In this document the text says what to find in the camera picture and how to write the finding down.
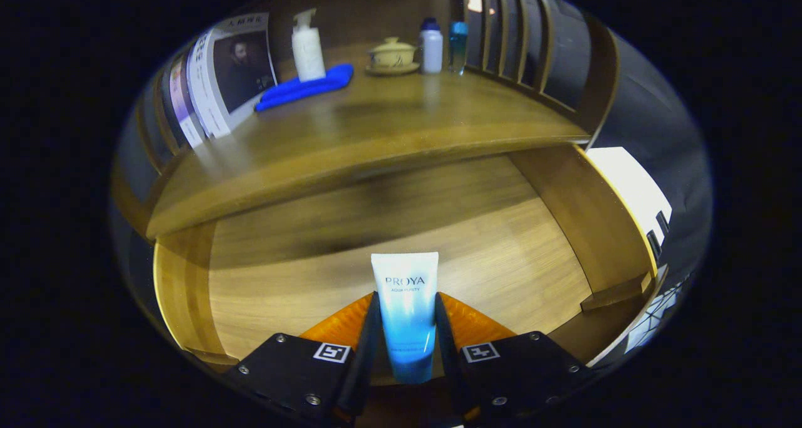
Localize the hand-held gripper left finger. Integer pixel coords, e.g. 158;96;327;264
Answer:
222;291;382;425

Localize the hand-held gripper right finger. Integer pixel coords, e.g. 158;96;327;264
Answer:
434;292;596;425

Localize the blue white cosmetic tube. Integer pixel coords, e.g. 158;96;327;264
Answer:
370;251;440;385

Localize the wooden drawer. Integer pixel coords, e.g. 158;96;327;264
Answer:
152;143;668;385

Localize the wooden countertop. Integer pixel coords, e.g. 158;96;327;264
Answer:
145;43;591;239

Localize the white plastic drawer unit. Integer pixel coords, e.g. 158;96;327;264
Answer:
586;146;673;253

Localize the blue folded cloth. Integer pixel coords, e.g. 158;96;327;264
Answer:
254;63;355;113

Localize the beige saucer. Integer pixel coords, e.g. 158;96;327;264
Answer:
365;62;421;76

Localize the white bottle blue cap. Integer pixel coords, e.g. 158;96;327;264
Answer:
419;18;444;75

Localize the beige lidded tea cup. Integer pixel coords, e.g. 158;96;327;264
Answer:
368;36;417;70

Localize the teal translucent bottle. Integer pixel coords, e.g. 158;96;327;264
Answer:
448;21;469;76

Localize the white pump bottle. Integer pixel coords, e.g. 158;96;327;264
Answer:
291;8;326;82

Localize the white portrait cover book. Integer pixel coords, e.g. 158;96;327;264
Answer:
188;13;278;139

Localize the purple spine book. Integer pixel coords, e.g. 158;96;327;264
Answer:
164;55;206;149

